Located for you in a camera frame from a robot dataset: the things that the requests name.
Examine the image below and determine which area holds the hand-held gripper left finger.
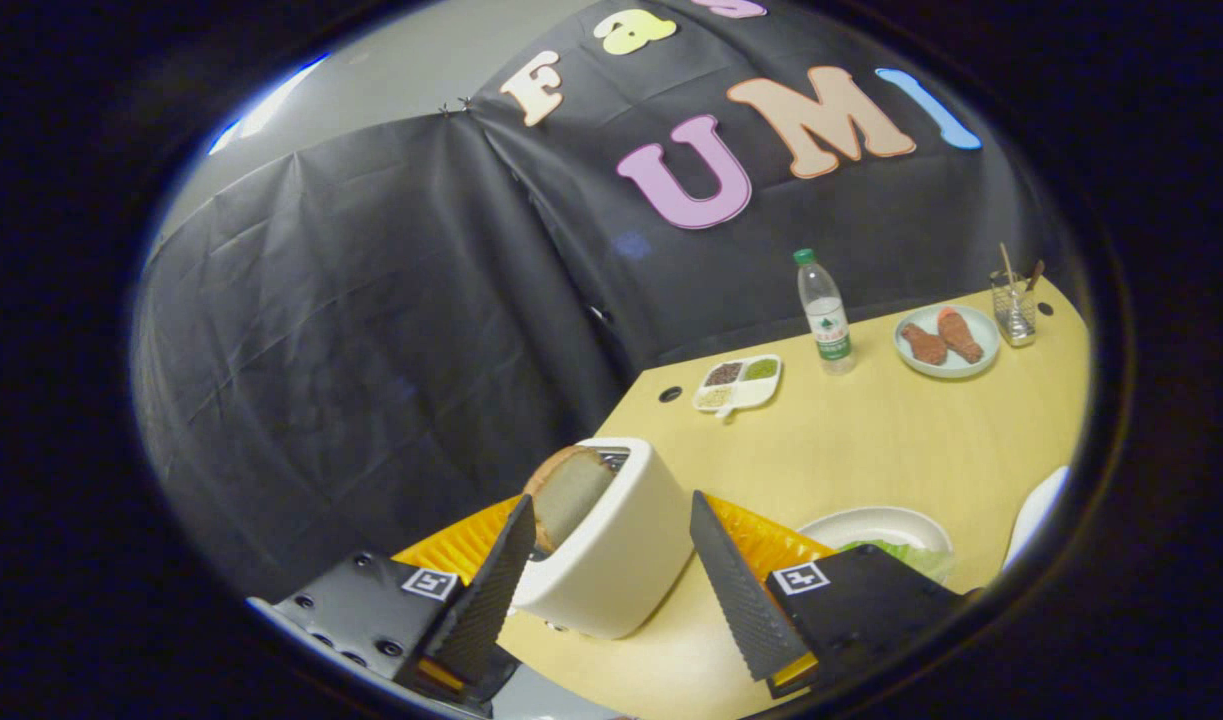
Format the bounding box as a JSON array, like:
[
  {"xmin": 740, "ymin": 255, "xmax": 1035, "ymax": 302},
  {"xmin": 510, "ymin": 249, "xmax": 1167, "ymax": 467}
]
[{"xmin": 249, "ymin": 492, "xmax": 537, "ymax": 716}]

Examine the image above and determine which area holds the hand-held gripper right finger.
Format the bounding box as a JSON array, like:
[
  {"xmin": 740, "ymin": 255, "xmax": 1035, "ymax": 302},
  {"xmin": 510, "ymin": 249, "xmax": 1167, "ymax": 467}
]
[{"xmin": 687, "ymin": 489, "xmax": 964, "ymax": 701}]

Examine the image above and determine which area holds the brown crust bread slice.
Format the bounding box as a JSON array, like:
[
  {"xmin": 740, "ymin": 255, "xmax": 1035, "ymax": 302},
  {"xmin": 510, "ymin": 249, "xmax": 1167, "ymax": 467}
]
[{"xmin": 523, "ymin": 445, "xmax": 617, "ymax": 556}]

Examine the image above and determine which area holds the green lettuce leaf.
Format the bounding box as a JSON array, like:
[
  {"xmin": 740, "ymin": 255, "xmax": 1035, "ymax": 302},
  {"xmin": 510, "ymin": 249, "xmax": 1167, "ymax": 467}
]
[{"xmin": 836, "ymin": 538, "xmax": 957, "ymax": 586}]

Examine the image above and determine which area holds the white toaster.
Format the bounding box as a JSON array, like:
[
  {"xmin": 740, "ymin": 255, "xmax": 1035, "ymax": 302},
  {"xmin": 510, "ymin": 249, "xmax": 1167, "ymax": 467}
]
[{"xmin": 511, "ymin": 437, "xmax": 695, "ymax": 641}]

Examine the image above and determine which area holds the white shallow bowl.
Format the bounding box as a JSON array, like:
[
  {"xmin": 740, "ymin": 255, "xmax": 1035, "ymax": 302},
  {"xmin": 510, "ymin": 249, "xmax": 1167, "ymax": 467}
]
[{"xmin": 799, "ymin": 505, "xmax": 957, "ymax": 586}]

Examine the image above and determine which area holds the white divided seasoning dish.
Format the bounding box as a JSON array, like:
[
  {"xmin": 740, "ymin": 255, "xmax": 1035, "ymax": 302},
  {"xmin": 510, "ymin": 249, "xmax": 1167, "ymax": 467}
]
[{"xmin": 692, "ymin": 354, "xmax": 783, "ymax": 419}]

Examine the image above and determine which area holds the clear plastic water bottle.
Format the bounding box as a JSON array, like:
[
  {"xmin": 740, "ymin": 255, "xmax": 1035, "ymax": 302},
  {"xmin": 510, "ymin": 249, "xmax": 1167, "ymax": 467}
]
[{"xmin": 793, "ymin": 248, "xmax": 857, "ymax": 376}]

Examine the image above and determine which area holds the brown meat patty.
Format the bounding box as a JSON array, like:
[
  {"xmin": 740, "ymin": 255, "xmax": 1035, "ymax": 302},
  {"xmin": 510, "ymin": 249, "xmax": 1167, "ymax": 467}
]
[
  {"xmin": 937, "ymin": 307, "xmax": 985, "ymax": 365},
  {"xmin": 901, "ymin": 322, "xmax": 949, "ymax": 367}
]

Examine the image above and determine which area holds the white flat plate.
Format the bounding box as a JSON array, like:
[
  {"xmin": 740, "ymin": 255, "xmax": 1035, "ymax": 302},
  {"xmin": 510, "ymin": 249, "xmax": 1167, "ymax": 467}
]
[{"xmin": 1003, "ymin": 465, "xmax": 1072, "ymax": 571}]

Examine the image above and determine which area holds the black backdrop cloth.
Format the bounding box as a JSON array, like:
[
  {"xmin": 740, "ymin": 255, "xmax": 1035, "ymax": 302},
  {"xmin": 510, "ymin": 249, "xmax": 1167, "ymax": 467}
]
[{"xmin": 131, "ymin": 0, "xmax": 1082, "ymax": 601}]

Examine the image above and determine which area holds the pale green plate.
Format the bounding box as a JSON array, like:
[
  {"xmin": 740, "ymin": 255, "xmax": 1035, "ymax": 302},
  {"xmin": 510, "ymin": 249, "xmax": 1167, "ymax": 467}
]
[{"xmin": 893, "ymin": 304, "xmax": 1002, "ymax": 380}]

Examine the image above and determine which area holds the clear utensil holder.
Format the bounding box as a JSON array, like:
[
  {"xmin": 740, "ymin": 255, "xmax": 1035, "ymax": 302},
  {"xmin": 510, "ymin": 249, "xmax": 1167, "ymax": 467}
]
[{"xmin": 990, "ymin": 270, "xmax": 1038, "ymax": 348}]

